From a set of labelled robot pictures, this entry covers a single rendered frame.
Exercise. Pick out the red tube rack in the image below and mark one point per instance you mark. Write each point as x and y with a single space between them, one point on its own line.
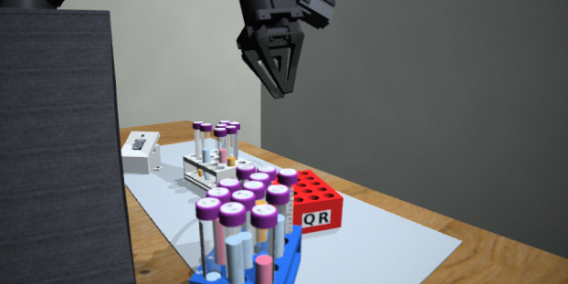
316 211

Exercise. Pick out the light grey bench mat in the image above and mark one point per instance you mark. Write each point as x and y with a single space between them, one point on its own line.
373 246

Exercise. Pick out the white tube rack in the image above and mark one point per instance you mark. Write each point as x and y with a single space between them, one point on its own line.
190 164

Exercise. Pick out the blue tube rack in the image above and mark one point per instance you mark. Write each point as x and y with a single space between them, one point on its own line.
284 271

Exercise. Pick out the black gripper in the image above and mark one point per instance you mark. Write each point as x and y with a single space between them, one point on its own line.
282 33

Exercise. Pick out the pink tube with white and purple cap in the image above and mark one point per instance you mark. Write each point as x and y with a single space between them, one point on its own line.
223 195

